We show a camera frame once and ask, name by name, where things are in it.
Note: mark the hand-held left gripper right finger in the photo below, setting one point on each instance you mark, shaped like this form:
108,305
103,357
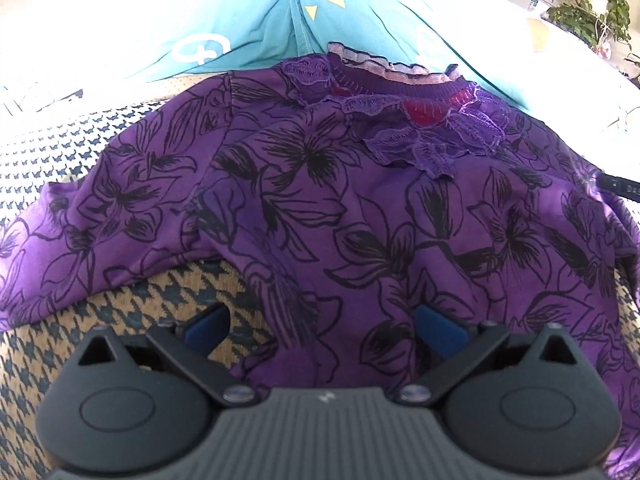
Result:
440,332

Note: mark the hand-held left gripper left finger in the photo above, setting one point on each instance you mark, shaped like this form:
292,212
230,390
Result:
207,330

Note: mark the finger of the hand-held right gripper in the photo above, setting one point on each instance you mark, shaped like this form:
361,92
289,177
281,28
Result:
620,187

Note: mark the purple floral garment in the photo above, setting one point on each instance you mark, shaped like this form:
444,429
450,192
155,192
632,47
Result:
320,220

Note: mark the leafy pothos plant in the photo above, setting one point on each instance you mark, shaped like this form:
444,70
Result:
595,5

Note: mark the blue printed sofa cover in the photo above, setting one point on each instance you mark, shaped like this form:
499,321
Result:
250,25

